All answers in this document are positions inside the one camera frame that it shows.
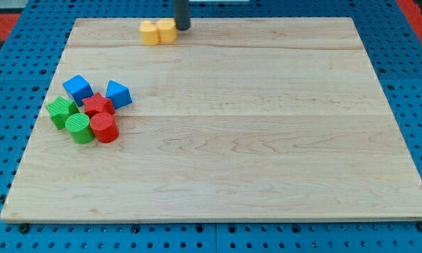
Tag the yellow heart block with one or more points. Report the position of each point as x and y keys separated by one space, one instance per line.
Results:
x=167 y=28

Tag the blue triangle block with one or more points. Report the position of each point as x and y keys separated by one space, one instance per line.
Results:
x=118 y=94

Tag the light wooden board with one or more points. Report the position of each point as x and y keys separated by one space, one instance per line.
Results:
x=249 y=120

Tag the green star block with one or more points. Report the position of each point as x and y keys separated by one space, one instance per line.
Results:
x=60 y=109

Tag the green cylinder block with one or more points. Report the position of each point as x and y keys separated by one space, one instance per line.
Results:
x=79 y=128

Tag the red star block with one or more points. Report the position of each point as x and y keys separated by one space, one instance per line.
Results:
x=96 y=104

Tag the blue cube block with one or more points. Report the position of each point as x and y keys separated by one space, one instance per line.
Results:
x=78 y=88

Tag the yellow hexagon block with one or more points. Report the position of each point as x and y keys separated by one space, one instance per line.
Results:
x=149 y=33

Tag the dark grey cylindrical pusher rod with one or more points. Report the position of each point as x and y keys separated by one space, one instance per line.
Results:
x=182 y=14

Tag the red cylinder block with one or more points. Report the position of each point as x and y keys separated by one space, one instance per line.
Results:
x=104 y=127

